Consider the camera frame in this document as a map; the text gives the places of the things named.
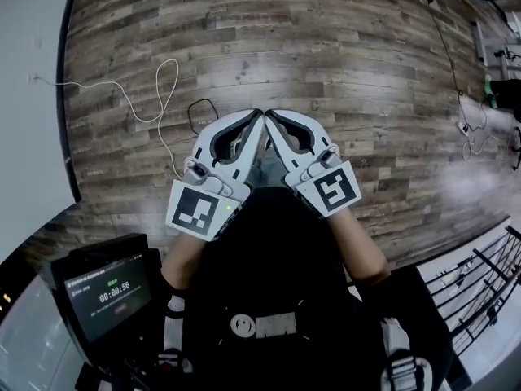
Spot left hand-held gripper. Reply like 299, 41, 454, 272
164, 108, 268, 243

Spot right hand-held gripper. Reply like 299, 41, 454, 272
264, 108, 362, 219

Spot person's right forearm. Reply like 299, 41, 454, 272
325, 208, 392, 283

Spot person's left forearm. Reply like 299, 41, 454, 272
161, 232, 208, 291

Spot person's left black yellow shoe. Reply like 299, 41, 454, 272
228, 130, 247, 158

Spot person's left leg grey jeans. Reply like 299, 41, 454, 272
247, 159, 264, 189

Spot person's leg grey jeans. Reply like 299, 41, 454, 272
247, 159, 264, 189
260, 155, 291, 189

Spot person's right leg grey jeans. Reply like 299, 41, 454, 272
260, 155, 291, 189

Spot person's black clothed torso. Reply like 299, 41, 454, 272
162, 185, 455, 391

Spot black timer monitor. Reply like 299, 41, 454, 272
50, 234, 158, 344

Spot black metal railing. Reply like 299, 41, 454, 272
422, 225, 521, 358

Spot black power cable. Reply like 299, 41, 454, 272
425, 0, 489, 132
186, 98, 219, 136

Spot white power cable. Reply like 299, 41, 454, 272
34, 58, 182, 181

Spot thin white cable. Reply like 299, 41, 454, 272
462, 130, 500, 162

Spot white harness strap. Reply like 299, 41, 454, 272
162, 295, 195, 376
378, 318, 432, 391

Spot grey metal desk frame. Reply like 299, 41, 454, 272
471, 12, 521, 83

